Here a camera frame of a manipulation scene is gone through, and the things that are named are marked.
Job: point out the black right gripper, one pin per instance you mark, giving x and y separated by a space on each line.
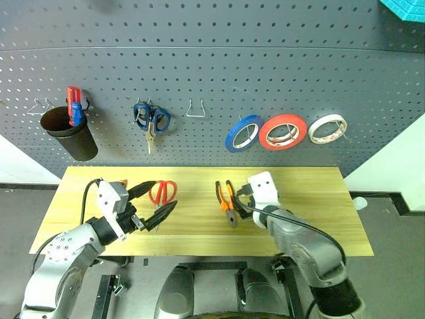
249 194

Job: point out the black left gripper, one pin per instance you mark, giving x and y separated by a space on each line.
131 219

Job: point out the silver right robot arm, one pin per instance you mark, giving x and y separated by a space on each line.
308 246

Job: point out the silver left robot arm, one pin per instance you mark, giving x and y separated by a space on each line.
63 252

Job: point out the blue tape roll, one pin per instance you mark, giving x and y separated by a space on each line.
229 139

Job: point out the red tape roll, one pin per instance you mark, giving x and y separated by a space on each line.
282 118

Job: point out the white tape roll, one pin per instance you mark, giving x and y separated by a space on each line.
311 133

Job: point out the grey perforated metal pegboard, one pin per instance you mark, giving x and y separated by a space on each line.
212 66

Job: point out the orange and black pliers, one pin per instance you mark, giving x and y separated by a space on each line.
230 216

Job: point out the grey rounded shape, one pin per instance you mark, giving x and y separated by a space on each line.
176 292

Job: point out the black plastic cup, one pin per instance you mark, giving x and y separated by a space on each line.
78 143

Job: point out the dark rounded shape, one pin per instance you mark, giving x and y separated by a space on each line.
259 295

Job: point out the small white object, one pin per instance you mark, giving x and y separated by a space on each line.
360 202

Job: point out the red and blue utility knife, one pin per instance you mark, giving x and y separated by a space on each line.
73 103

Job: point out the teal foam mat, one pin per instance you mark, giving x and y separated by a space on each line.
405 8

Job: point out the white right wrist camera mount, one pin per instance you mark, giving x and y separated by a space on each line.
264 187

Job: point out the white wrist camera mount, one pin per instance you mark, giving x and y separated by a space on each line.
264 187
108 199

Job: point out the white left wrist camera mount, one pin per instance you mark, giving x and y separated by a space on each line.
108 199

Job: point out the black table frame crossbar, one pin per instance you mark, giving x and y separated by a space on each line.
212 266

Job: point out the black table frame leg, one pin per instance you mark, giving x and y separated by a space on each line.
104 299
290 289

